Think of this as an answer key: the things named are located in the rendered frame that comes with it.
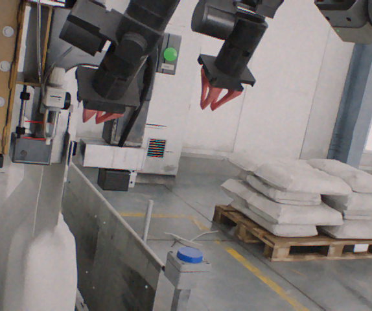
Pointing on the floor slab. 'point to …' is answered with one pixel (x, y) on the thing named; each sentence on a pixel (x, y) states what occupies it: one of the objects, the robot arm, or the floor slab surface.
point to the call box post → (180, 299)
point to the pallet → (243, 233)
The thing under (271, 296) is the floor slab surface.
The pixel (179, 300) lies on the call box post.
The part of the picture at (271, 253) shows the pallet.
